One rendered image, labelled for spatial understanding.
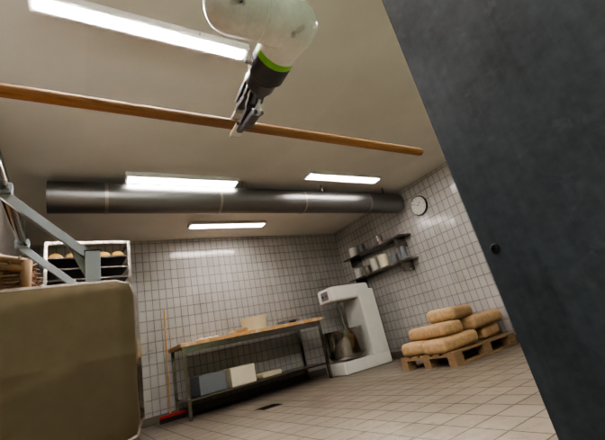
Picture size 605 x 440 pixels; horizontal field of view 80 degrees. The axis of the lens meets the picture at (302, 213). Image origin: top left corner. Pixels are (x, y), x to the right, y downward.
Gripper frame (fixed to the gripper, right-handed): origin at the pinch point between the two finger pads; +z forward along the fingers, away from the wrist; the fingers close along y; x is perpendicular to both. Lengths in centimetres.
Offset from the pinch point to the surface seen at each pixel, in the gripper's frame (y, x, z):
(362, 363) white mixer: 106, 321, 396
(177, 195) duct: -120, 52, 291
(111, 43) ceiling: -143, -22, 116
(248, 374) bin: 83, 155, 434
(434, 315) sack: 63, 317, 229
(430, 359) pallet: 108, 295, 236
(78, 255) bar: 24, -39, 40
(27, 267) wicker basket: 46, -44, -26
